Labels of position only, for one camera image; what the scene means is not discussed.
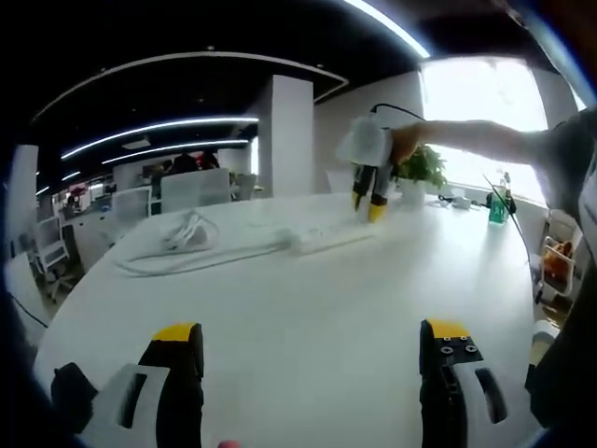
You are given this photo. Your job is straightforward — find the white power strip cable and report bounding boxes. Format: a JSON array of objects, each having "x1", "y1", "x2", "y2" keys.
[{"x1": 114, "y1": 209, "x2": 300, "y2": 279}]

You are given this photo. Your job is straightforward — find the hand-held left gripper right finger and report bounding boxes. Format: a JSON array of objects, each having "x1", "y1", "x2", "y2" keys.
[{"x1": 418, "y1": 318, "x2": 542, "y2": 448}]

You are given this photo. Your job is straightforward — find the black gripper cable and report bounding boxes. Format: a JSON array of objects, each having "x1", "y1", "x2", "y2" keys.
[{"x1": 369, "y1": 103, "x2": 426, "y2": 124}]

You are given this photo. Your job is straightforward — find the green leafy plant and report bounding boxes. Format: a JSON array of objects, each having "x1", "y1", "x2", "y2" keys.
[{"x1": 395, "y1": 144, "x2": 450, "y2": 190}]

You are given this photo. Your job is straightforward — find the long ceiling light strip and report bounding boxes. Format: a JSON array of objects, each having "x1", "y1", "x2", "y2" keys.
[{"x1": 342, "y1": 0, "x2": 433, "y2": 60}]

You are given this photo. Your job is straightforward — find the white plant pot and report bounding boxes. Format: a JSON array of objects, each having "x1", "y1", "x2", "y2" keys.
[{"x1": 399, "y1": 179, "x2": 427, "y2": 209}]

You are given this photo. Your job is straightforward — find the white mesh office chair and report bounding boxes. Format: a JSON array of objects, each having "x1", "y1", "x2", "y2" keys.
[
  {"x1": 160, "y1": 167, "x2": 232, "y2": 212},
  {"x1": 110, "y1": 188, "x2": 153, "y2": 226}
]

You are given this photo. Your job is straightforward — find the white wheeled office chair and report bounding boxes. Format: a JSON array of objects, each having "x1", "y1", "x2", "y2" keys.
[{"x1": 33, "y1": 217, "x2": 79, "y2": 301}]

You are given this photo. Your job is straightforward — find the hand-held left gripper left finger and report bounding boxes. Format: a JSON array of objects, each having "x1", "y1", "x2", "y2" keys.
[{"x1": 90, "y1": 321, "x2": 205, "y2": 448}]

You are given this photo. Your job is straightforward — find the green bottle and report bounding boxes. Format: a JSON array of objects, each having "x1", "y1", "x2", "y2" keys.
[{"x1": 486, "y1": 172, "x2": 510, "y2": 228}]

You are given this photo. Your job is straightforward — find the clutter of small desk items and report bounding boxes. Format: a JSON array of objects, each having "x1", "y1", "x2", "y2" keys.
[{"x1": 437, "y1": 190, "x2": 484, "y2": 212}]

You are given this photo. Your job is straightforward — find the white armrest chair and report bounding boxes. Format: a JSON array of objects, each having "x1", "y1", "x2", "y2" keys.
[{"x1": 529, "y1": 319, "x2": 563, "y2": 370}]

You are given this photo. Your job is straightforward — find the white power strip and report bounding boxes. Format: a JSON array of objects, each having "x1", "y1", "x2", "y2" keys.
[{"x1": 289, "y1": 217, "x2": 377, "y2": 256}]

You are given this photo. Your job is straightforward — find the white chair with orange item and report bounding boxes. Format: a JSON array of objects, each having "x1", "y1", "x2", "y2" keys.
[{"x1": 539, "y1": 208, "x2": 585, "y2": 305}]

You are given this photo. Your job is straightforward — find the white desk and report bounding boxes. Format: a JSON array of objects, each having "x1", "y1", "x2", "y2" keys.
[{"x1": 35, "y1": 191, "x2": 535, "y2": 448}]

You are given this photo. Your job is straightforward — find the person's right hand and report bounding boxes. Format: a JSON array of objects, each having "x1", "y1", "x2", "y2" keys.
[{"x1": 389, "y1": 121, "x2": 436, "y2": 168}]

